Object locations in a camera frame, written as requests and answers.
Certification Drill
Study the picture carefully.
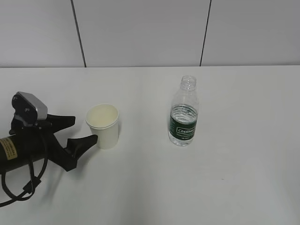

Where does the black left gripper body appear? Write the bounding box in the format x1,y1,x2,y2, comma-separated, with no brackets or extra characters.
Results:
9,119,77,172

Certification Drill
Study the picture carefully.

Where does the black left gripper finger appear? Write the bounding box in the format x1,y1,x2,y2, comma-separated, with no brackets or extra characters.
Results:
67,135,98,160
46,114,75,135

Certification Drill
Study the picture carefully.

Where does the white paper cup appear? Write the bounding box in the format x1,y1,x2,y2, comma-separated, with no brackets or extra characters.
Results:
85,104,119,150

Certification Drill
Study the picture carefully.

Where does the clear green-label water bottle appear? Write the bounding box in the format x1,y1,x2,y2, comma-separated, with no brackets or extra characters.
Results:
168,75,200,146

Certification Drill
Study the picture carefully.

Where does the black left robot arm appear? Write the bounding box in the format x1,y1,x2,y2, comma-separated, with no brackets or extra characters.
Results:
0,114,98,172

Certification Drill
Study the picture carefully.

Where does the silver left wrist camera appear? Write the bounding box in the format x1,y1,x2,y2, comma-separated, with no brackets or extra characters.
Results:
12,91,48,127

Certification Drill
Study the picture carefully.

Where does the black left camera cable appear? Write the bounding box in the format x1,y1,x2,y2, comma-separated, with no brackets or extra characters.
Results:
0,121,51,207

